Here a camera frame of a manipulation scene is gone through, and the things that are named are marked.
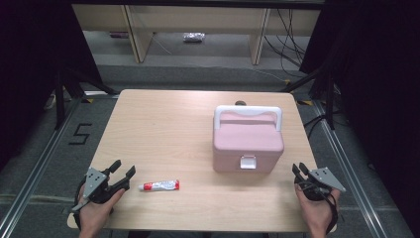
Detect crumpled silver foil packet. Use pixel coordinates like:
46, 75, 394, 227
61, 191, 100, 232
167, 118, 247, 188
182, 32, 206, 44

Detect red and white tube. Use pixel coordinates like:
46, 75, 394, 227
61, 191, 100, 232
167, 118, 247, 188
138, 179, 181, 192

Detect bundle of black cables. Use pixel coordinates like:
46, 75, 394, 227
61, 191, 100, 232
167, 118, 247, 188
263, 8, 306, 78

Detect white floor object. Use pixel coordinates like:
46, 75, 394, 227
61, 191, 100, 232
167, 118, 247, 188
44, 93, 57, 111

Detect person's right hand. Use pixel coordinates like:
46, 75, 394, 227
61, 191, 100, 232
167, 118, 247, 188
294, 183, 341, 234

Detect pink storage box white handle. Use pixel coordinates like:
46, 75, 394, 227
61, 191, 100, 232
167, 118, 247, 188
212, 104, 285, 174

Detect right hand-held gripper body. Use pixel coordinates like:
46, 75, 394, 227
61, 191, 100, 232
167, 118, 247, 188
296, 167, 347, 201

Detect person's left hand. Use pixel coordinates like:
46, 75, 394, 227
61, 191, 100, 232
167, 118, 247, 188
78, 188, 127, 234

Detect beige wooden desk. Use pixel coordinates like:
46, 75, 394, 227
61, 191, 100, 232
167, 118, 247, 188
71, 3, 321, 65

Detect black curtain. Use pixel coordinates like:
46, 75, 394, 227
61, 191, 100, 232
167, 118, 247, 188
298, 0, 420, 229
0, 0, 103, 167

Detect black metal stand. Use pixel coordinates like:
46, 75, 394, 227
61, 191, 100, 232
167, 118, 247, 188
280, 65, 336, 131
53, 67, 118, 130

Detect right hand-held gripper black cable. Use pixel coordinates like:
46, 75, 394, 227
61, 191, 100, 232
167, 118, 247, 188
325, 192, 340, 235

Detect aluminium floor rail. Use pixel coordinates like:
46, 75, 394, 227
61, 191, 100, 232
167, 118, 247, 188
311, 98, 387, 238
0, 97, 83, 238

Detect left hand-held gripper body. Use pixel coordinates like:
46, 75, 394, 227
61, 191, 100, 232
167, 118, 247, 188
70, 167, 117, 212

